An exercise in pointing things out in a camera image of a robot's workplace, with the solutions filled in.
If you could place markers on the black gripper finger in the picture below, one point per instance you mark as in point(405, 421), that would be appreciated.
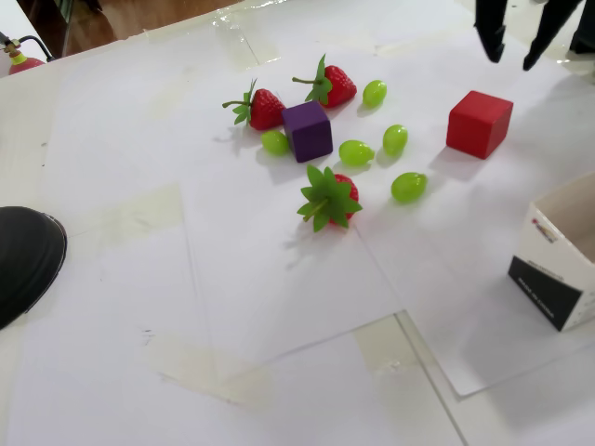
point(492, 28)
point(553, 23)

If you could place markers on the red wooden cube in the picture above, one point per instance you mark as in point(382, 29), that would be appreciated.
point(469, 125)

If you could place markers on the purple wooden cube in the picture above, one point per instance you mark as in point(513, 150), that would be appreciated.
point(307, 135)

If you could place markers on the green plastic grape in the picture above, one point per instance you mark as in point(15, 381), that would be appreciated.
point(355, 153)
point(374, 93)
point(274, 142)
point(395, 139)
point(408, 187)

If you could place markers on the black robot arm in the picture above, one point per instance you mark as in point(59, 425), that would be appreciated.
point(585, 32)

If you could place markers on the red plastic strawberry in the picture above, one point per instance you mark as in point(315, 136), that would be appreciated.
point(267, 109)
point(339, 86)
point(327, 200)

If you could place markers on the clear tape strip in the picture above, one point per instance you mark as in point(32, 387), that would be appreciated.
point(209, 371)
point(139, 213)
point(251, 46)
point(386, 344)

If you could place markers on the white black cardboard box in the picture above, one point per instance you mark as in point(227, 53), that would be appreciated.
point(544, 288)

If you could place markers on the dark wooden cabinet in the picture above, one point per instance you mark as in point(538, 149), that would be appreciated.
point(46, 23)

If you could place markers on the red fire extinguisher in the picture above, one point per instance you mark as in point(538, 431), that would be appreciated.
point(23, 66)

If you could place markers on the black round object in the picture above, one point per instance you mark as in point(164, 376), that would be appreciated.
point(23, 265)

